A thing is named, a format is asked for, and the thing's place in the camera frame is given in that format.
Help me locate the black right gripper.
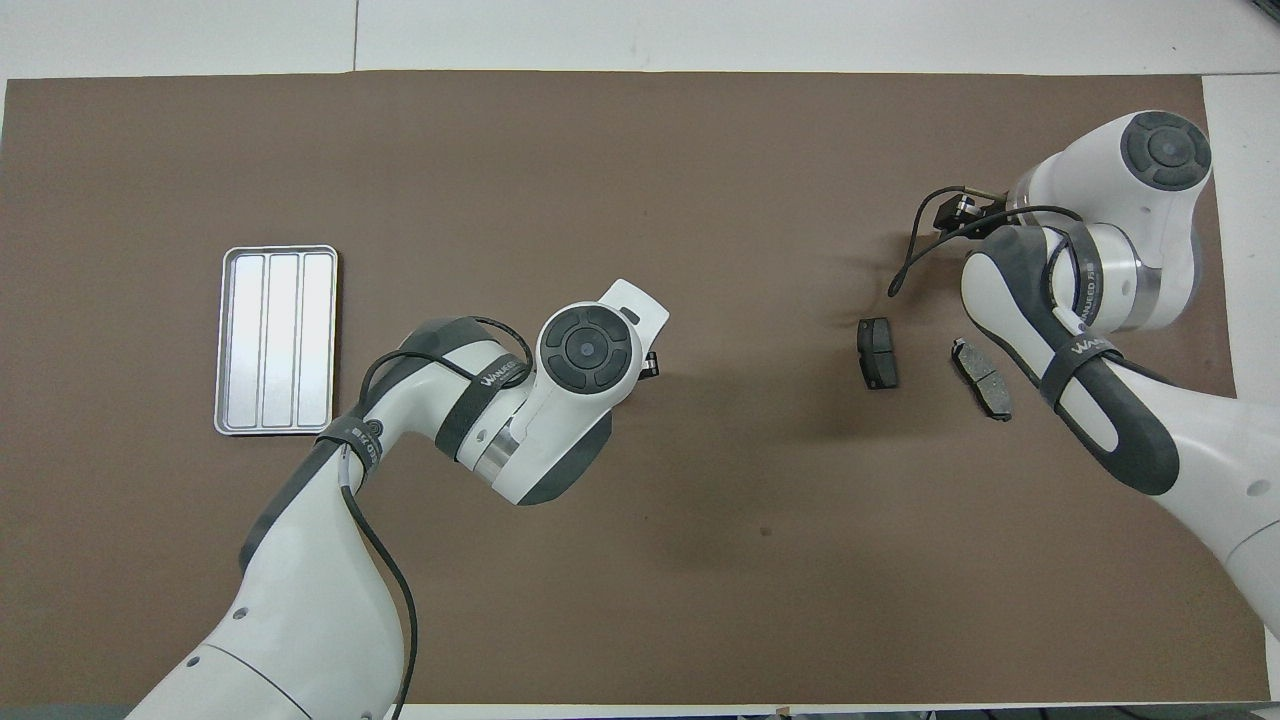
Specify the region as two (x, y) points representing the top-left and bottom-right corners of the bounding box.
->
(932, 190), (1004, 238)

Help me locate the silver metal tray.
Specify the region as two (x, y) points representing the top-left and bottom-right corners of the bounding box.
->
(213, 245), (340, 437)

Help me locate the short dark brake pad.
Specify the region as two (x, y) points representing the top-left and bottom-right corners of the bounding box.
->
(857, 317), (899, 391)

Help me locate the long dark brake pad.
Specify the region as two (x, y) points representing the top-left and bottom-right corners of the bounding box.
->
(950, 338), (1015, 423)

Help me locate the brown table mat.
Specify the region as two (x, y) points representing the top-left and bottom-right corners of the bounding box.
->
(0, 70), (1271, 706)

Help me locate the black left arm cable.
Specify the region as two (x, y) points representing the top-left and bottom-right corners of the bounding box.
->
(338, 317), (533, 720)

